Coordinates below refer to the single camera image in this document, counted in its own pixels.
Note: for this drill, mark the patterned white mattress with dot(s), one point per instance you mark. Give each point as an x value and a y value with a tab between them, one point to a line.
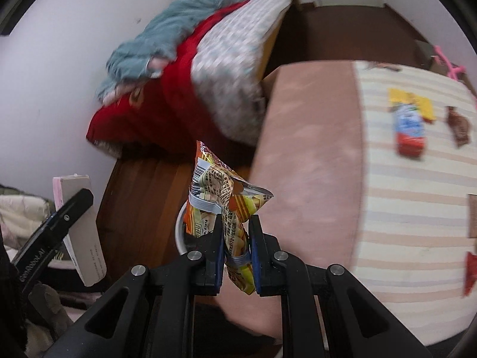
225	69

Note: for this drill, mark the brown snack wrapper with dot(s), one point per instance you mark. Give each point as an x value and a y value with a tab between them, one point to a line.
459	126

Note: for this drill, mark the yellow snack packet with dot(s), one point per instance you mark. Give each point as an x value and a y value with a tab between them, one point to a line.
423	104

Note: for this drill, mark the pure milk carton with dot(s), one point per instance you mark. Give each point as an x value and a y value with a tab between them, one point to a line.
409	131

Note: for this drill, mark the pink panther plush toy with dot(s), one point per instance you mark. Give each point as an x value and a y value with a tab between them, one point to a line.
452	71

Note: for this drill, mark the pink white book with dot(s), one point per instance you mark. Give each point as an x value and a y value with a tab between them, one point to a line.
82	241

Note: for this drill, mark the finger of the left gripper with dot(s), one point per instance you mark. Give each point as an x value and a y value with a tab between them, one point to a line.
40	248

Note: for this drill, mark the orange yellow snack wrapper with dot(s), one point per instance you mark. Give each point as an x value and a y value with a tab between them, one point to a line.
217	191

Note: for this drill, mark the brown paper card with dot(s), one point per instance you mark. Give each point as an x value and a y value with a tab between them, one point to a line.
472	216

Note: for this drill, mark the pink fleece blanket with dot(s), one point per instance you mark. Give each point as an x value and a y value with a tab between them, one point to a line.
310	156

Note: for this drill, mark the white round trash bin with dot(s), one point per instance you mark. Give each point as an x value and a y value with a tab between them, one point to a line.
180	231

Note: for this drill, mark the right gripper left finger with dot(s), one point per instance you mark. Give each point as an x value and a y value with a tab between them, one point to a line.
210	275

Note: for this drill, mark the red foil wrapper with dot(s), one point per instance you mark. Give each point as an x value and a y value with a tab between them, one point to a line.
470	274

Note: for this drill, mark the red blanket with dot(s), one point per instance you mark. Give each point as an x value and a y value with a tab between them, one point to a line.
164	112

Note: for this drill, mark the teal fluffy blanket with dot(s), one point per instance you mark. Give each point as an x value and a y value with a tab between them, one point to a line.
128	63

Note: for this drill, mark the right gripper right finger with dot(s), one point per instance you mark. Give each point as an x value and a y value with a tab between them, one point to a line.
267	274

